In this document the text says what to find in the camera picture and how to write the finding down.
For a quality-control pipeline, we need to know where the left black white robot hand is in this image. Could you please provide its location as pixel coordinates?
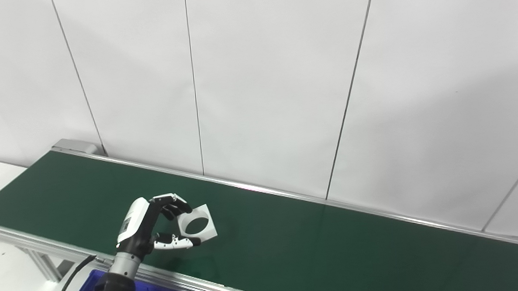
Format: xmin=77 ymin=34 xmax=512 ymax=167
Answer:
xmin=114 ymin=192 xmax=202 ymax=262

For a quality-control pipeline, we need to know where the white square part round hole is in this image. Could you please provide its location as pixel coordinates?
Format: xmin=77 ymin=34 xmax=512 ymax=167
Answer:
xmin=176 ymin=203 xmax=218 ymax=242

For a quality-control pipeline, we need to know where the aluminium conveyor support leg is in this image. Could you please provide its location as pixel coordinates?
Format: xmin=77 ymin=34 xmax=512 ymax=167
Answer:
xmin=14 ymin=246 xmax=75 ymax=286

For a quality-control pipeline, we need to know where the grey conveyor end housing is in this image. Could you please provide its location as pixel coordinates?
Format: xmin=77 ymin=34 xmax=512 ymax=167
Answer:
xmin=51 ymin=137 xmax=106 ymax=159

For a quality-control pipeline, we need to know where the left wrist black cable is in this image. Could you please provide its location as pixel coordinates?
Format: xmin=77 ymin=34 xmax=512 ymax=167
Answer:
xmin=50 ymin=254 xmax=114 ymax=291

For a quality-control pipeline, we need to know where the green conveyor belt aluminium frame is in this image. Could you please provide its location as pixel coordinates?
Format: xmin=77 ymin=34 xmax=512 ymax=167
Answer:
xmin=0 ymin=128 xmax=518 ymax=291

